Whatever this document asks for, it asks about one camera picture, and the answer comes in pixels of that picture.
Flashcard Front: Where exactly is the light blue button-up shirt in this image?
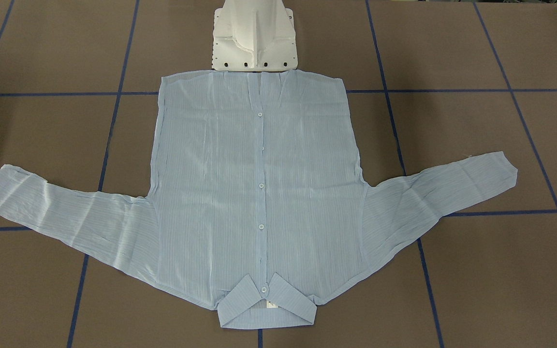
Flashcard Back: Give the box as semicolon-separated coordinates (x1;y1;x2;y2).
0;70;518;330

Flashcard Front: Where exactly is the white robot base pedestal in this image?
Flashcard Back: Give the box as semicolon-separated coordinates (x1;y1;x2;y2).
211;0;298;72

